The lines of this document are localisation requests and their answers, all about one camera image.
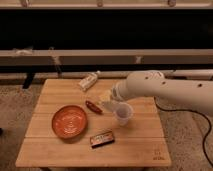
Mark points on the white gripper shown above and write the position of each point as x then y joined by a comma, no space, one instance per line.
115,95

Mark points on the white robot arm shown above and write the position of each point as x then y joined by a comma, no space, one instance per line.
195,95

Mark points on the translucent white cup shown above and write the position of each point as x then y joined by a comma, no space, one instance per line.
123,112

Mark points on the orange ceramic bowl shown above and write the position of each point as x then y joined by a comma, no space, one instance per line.
69,121

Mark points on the red chili pepper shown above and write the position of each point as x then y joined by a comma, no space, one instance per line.
93,107

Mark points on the white tube bottle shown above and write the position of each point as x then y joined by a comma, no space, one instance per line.
89,80

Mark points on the dark chocolate bar packet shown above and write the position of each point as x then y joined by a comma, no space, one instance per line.
102,139

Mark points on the wooden cutting board table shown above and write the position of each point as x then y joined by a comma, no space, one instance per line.
140,143

